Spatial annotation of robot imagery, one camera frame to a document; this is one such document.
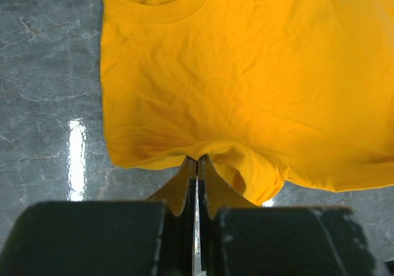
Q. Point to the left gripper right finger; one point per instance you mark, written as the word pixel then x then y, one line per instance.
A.
pixel 214 193

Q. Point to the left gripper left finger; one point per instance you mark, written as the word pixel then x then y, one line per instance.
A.
pixel 177 234

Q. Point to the orange t shirt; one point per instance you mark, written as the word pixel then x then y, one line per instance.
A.
pixel 271 90

